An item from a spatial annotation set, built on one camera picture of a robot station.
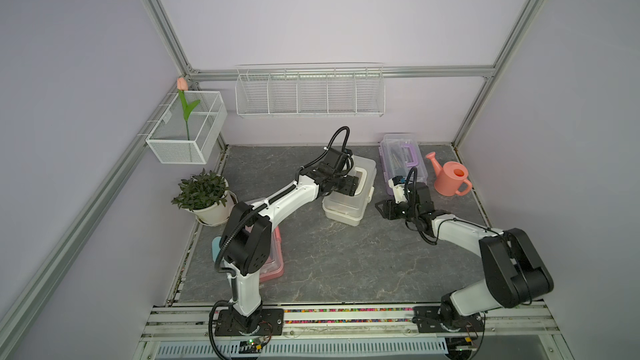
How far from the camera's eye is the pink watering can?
97cm

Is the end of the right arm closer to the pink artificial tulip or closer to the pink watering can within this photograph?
the pink watering can

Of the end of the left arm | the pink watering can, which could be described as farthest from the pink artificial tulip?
the pink watering can

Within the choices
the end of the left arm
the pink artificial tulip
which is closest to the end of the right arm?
the end of the left arm

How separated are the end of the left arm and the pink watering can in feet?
1.36

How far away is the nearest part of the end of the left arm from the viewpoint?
0.66 metres

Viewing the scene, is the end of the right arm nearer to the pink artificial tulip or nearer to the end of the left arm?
the end of the left arm

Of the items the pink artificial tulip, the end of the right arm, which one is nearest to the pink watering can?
the end of the right arm

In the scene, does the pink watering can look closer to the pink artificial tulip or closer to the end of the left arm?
the end of the left arm
